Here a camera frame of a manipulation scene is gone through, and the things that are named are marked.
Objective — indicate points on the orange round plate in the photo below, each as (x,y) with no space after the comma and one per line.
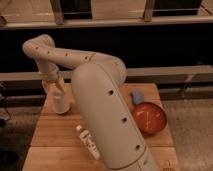
(149,117)

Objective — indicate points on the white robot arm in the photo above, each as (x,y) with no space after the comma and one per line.
(96,81)

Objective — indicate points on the white ceramic cup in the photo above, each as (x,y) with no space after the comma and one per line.
(61,104)

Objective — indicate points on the blue eraser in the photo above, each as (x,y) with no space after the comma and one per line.
(137,97)

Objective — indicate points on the metal shelf rail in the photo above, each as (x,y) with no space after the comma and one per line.
(23,14)

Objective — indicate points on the white plastic bottle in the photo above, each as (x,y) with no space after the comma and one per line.
(87,140)

